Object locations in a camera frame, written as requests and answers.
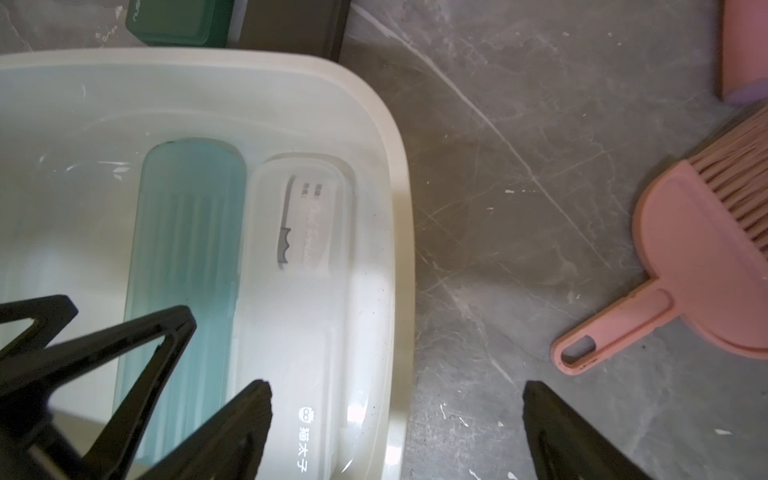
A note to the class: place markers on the pink hand broom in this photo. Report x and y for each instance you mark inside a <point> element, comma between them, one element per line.
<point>700,231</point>

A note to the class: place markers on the white storage box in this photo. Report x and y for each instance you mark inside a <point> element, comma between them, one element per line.
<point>76,126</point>

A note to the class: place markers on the black pencil case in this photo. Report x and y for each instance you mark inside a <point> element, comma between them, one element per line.
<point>307,27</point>

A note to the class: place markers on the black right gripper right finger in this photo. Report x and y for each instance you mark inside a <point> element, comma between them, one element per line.
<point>563,445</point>

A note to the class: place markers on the dark green pencil case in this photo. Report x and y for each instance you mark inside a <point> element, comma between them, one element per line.
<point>185,23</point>

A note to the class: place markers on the purple pink garden fork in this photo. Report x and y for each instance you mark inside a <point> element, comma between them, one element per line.
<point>744,51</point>

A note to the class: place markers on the teal translucent pencil case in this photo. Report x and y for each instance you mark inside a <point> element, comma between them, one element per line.
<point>185,251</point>

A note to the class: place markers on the clear rounded pencil case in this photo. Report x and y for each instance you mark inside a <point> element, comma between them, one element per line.
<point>291,309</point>

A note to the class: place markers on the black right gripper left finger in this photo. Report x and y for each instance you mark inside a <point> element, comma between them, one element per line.
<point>230,445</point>

